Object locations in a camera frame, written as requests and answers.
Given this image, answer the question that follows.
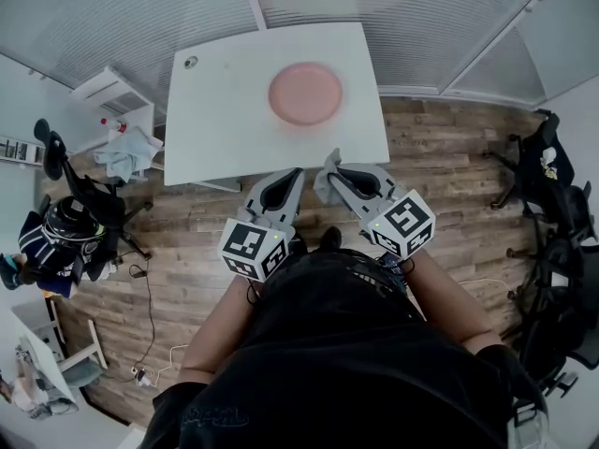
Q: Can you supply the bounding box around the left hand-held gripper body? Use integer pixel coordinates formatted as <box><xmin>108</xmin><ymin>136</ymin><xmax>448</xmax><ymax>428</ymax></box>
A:
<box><xmin>217</xmin><ymin>201</ymin><xmax>299</xmax><ymax>283</ymax></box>

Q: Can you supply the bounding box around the white slatted side table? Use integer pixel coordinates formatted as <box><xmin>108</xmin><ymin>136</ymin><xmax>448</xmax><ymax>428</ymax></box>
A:
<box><xmin>69</xmin><ymin>65</ymin><xmax>165</xmax><ymax>181</ymax></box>

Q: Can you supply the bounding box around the person's black shoe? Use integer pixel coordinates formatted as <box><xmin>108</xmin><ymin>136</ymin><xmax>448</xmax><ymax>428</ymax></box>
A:
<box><xmin>322</xmin><ymin>225</ymin><xmax>343</xmax><ymax>252</ymax></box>

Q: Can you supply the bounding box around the grey shoulder strap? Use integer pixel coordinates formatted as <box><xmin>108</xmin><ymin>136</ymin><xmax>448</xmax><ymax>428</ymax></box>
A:
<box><xmin>512</xmin><ymin>398</ymin><xmax>548</xmax><ymax>449</ymax></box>

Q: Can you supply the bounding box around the white power plug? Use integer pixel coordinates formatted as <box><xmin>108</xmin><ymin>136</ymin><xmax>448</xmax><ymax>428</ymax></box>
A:
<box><xmin>130</xmin><ymin>365</ymin><xmax>155</xmax><ymax>387</ymax></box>

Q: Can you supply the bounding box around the person's left forearm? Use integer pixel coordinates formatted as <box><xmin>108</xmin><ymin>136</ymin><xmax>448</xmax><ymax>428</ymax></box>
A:
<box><xmin>180</xmin><ymin>276</ymin><xmax>263</xmax><ymax>385</ymax></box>

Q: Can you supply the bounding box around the small grey rag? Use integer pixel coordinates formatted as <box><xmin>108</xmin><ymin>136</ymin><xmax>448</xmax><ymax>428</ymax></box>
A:
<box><xmin>312</xmin><ymin>147</ymin><xmax>346</xmax><ymax>205</ymax></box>

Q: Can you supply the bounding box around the black floor cable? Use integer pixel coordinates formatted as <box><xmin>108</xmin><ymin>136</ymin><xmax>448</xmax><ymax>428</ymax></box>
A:
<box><xmin>128</xmin><ymin>263</ymin><xmax>158</xmax><ymax>378</ymax></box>

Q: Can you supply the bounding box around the person's black shirt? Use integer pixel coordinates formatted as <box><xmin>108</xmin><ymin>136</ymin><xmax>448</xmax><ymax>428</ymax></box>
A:
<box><xmin>139</xmin><ymin>248</ymin><xmax>548</xmax><ymax>449</ymax></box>

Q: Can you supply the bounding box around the black round helmet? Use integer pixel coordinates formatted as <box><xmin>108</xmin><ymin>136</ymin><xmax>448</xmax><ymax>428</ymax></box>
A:
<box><xmin>44</xmin><ymin>196</ymin><xmax>102</xmax><ymax>254</ymax></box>

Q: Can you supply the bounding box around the big pink plate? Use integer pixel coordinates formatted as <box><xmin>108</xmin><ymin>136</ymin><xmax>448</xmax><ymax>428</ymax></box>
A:
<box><xmin>268</xmin><ymin>62</ymin><xmax>345</xmax><ymax>128</ymax></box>

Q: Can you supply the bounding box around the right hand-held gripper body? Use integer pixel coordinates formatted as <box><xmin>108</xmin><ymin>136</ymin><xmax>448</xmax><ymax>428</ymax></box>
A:
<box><xmin>359</xmin><ymin>185</ymin><xmax>436</xmax><ymax>259</ymax></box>

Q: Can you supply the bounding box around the light blue towel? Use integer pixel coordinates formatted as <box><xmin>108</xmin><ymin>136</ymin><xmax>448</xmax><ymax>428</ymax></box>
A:
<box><xmin>93</xmin><ymin>125</ymin><xmax>164</xmax><ymax>184</ymax></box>

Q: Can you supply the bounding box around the white desk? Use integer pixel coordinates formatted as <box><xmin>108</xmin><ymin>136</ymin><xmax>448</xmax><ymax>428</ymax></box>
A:
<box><xmin>8</xmin><ymin>304</ymin><xmax>109</xmax><ymax>415</ymax></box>

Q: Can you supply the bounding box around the white floor cable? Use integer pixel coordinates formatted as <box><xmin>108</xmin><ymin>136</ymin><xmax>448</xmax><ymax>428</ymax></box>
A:
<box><xmin>458</xmin><ymin>276</ymin><xmax>514</xmax><ymax>301</ymax></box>

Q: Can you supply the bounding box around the person's right forearm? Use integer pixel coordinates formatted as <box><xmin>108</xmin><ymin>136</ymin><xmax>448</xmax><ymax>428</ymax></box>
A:
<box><xmin>406</xmin><ymin>253</ymin><xmax>502</xmax><ymax>357</ymax></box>

